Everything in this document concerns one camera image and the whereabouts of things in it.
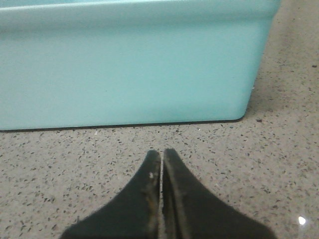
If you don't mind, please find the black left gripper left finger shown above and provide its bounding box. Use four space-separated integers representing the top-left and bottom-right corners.
61 150 160 239

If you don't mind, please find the light blue plastic box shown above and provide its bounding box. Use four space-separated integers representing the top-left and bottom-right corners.
0 0 281 130

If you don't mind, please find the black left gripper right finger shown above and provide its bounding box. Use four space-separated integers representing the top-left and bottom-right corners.
163 149 276 239

